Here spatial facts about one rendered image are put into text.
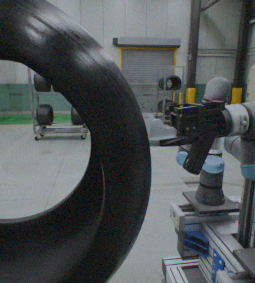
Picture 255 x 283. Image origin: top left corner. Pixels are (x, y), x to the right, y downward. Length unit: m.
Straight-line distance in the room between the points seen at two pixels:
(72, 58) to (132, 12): 11.84
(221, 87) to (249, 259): 0.73
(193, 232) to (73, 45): 1.17
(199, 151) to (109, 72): 0.31
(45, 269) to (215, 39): 12.96
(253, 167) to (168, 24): 11.92
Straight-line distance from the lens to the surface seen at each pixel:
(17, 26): 0.31
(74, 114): 5.76
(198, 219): 1.33
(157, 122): 0.50
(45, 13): 0.34
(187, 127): 0.52
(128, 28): 11.94
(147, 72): 11.84
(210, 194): 1.31
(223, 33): 13.46
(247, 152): 0.64
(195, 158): 0.56
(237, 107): 0.59
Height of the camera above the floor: 1.32
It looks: 13 degrees down
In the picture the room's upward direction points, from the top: straight up
